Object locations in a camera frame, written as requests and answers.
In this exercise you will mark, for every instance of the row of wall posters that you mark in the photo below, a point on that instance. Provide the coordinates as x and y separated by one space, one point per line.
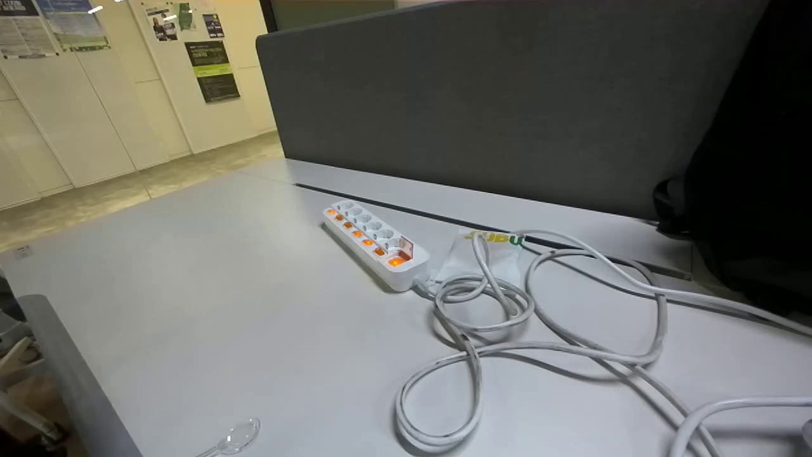
44 25

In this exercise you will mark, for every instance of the clear plastic spoon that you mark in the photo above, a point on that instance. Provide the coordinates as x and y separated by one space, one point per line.
238 437

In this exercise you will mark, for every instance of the cluster of small posters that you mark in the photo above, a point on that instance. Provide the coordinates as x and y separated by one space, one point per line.
184 20

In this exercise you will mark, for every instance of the grey desk partition panel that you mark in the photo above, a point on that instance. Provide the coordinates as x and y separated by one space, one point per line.
507 95

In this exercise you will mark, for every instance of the clear plastic bag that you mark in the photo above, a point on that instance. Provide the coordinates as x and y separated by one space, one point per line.
488 254

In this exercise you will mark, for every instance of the black poster with green band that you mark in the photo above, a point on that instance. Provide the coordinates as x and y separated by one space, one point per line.
212 71

